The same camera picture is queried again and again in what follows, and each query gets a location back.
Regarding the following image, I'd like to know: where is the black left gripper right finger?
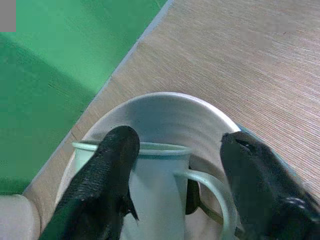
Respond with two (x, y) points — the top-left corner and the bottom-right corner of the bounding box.
(219, 131), (320, 240)

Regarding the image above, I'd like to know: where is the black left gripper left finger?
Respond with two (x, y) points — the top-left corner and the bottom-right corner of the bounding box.
(39, 125), (141, 240)

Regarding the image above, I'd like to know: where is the white mug with handle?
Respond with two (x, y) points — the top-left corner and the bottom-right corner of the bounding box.
(71, 140), (245, 240)

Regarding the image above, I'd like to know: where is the dark metal spoon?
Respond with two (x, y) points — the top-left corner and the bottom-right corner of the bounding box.
(184, 165), (226, 226)

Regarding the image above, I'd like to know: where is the white round plate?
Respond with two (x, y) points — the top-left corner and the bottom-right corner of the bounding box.
(54, 91), (242, 240)

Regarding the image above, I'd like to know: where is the white rounded chair part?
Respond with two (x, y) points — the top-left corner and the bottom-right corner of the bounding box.
(0, 193), (41, 240)

